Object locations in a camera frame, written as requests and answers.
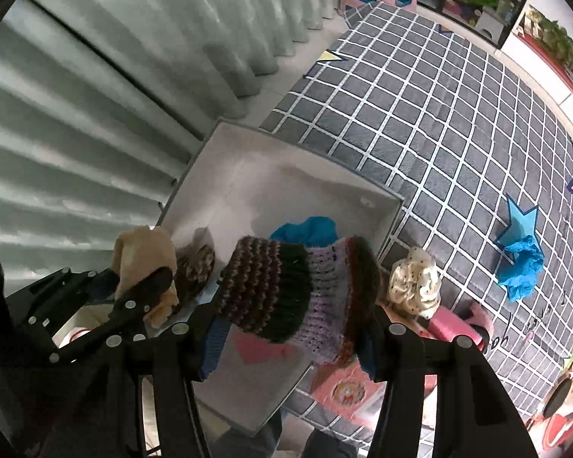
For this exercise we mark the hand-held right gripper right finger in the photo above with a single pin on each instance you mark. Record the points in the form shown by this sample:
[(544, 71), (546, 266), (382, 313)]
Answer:
[(373, 353)]

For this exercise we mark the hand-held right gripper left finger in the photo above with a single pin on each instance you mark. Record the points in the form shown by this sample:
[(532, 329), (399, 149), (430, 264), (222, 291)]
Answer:
[(212, 346)]

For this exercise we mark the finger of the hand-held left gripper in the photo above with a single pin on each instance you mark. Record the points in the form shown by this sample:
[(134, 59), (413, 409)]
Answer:
[(143, 292), (76, 291)]

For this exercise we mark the beige knitted cloth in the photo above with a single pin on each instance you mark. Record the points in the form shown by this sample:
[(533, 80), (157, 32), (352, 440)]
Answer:
[(143, 253)]

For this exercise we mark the leopard print scrunchie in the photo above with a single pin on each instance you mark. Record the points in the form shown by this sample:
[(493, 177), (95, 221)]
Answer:
[(193, 267)]

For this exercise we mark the pink knitted cloth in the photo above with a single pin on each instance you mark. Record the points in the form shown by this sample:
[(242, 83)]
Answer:
[(451, 329)]

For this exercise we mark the cream polka dot scrunchie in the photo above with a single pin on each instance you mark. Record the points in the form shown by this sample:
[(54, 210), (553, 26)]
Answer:
[(413, 281)]

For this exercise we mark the blue cloth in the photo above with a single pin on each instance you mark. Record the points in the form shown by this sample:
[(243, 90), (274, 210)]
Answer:
[(310, 230), (523, 267)]

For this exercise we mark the white storage box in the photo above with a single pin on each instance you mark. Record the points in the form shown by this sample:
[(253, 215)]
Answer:
[(277, 181)]

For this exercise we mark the pink patterned tissue box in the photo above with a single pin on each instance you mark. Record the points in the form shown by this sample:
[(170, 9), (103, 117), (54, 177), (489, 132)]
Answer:
[(344, 389)]

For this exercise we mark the black round pan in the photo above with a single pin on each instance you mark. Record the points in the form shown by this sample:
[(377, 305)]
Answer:
[(561, 393)]

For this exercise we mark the red round tray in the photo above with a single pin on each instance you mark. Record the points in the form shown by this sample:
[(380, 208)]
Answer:
[(566, 434)]

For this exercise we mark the pale green curtain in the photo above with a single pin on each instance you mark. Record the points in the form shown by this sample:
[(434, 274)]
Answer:
[(100, 81)]

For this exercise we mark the grey checked star blanket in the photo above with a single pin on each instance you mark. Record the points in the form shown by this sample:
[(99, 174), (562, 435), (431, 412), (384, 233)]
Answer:
[(434, 105)]

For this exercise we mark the low white cabinet red top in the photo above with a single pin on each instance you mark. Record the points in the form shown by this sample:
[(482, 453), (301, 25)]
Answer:
[(554, 76)]

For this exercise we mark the small white step stool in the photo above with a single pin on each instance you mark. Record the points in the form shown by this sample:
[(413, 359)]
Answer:
[(487, 23)]

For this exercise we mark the green potted plant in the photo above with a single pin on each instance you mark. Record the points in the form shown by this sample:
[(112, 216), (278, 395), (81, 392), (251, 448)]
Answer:
[(554, 33)]

